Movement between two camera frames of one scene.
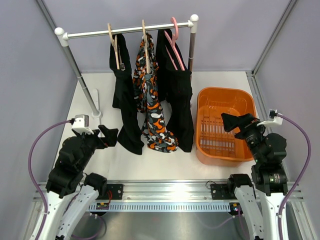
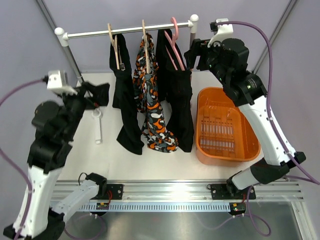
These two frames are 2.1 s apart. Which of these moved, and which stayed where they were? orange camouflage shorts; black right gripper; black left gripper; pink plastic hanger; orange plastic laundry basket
Moved: black right gripper; black left gripper
Stayed: orange camouflage shorts; orange plastic laundry basket; pink plastic hanger
